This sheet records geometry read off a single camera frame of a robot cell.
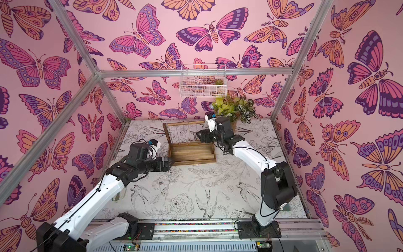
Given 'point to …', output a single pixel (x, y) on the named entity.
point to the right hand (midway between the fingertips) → (203, 130)
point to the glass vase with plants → (235, 108)
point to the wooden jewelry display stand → (184, 146)
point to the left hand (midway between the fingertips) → (168, 160)
